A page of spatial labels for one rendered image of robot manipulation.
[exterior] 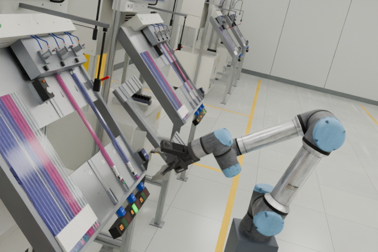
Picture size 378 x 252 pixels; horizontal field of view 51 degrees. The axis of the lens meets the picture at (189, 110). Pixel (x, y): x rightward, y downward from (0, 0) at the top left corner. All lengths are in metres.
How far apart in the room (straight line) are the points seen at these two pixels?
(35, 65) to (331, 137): 1.06
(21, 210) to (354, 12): 8.40
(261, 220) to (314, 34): 7.58
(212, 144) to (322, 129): 0.40
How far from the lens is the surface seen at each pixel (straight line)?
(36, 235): 1.21
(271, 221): 1.63
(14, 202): 1.20
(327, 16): 9.01
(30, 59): 1.43
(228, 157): 1.54
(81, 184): 1.40
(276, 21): 8.95
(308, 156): 1.56
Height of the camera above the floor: 1.51
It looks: 17 degrees down
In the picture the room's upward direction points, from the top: 12 degrees clockwise
